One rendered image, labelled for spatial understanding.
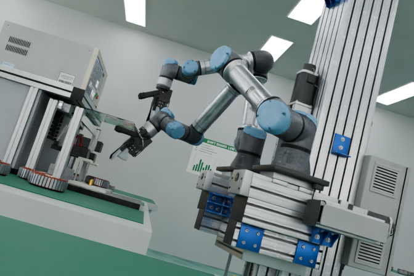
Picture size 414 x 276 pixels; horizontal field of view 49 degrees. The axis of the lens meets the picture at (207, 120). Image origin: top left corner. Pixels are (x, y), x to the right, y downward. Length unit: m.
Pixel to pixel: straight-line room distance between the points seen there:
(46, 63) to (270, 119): 0.92
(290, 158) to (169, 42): 6.09
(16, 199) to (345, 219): 1.09
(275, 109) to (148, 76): 5.93
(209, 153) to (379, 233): 5.76
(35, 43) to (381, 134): 7.01
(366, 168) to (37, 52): 1.44
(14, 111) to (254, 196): 0.92
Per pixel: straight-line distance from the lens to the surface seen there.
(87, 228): 0.94
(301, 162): 1.69
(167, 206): 7.24
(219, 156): 7.34
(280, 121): 1.59
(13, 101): 1.80
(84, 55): 1.92
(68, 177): 2.14
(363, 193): 2.00
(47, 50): 1.95
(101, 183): 2.11
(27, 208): 0.95
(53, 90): 1.76
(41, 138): 1.75
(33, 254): 0.40
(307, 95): 2.04
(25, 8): 8.03
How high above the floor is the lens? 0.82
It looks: 11 degrees up
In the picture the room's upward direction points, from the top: 16 degrees clockwise
